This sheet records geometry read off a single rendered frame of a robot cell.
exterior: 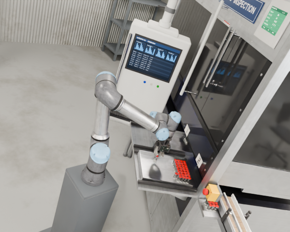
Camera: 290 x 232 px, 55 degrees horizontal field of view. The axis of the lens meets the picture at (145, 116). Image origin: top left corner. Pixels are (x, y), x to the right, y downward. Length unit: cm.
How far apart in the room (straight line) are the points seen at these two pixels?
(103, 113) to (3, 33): 392
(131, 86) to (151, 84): 18
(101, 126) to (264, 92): 91
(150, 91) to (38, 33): 344
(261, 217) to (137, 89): 138
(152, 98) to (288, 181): 125
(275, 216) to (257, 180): 45
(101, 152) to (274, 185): 112
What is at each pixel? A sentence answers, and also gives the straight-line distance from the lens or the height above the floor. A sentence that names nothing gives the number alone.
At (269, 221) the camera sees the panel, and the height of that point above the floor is 75.
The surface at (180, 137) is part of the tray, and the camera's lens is 232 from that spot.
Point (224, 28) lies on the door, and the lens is 210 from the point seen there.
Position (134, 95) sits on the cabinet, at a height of 96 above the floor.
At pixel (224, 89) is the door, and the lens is 184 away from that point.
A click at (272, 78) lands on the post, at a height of 175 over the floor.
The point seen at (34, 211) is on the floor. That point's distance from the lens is 261.
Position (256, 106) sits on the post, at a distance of 154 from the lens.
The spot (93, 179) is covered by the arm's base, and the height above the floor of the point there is 84.
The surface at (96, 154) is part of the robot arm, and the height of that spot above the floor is 101.
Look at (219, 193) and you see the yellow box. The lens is 176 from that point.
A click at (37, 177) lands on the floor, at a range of 286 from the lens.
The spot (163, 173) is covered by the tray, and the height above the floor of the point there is 88.
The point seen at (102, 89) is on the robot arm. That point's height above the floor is 140.
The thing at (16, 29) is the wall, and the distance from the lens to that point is 540.
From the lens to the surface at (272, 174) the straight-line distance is 194.
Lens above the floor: 207
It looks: 30 degrees down
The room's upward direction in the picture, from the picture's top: 21 degrees clockwise
